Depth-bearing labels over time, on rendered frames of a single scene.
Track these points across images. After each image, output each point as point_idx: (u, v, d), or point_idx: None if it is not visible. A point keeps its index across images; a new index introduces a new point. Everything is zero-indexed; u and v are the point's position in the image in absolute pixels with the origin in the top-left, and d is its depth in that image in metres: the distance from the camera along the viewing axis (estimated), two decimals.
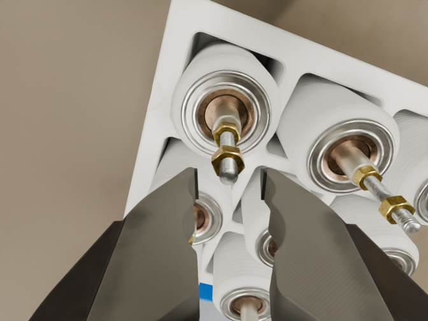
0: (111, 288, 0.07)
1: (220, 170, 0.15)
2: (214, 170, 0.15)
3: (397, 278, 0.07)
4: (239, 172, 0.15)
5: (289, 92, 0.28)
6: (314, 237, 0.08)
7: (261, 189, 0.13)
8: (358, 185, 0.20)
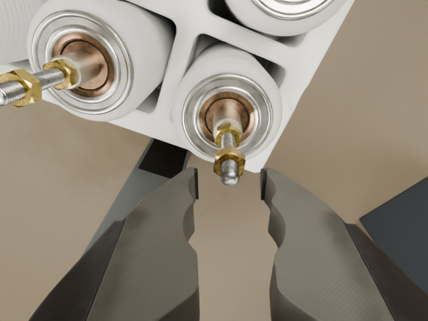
0: (111, 288, 0.07)
1: (239, 166, 0.15)
2: (244, 168, 0.15)
3: (397, 278, 0.07)
4: (224, 152, 0.14)
5: (162, 96, 0.28)
6: (314, 237, 0.08)
7: (261, 189, 0.13)
8: (67, 70, 0.16)
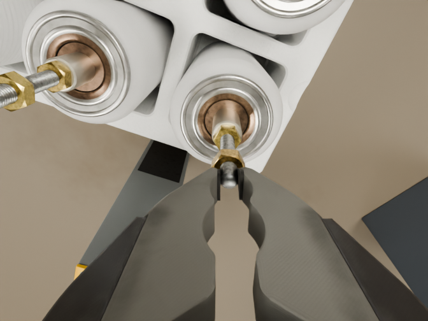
0: (129, 283, 0.07)
1: None
2: None
3: (374, 268, 0.07)
4: (230, 153, 0.14)
5: (160, 97, 0.28)
6: (293, 234, 0.08)
7: (239, 189, 0.13)
8: (61, 72, 0.16)
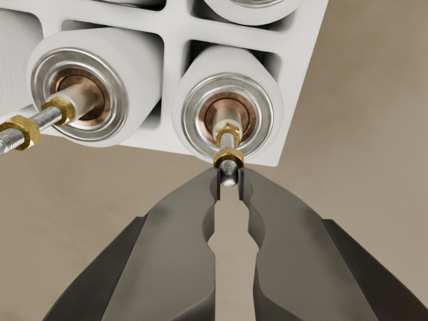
0: (129, 283, 0.07)
1: None
2: None
3: (373, 269, 0.07)
4: None
5: None
6: (293, 235, 0.08)
7: (239, 190, 0.13)
8: None
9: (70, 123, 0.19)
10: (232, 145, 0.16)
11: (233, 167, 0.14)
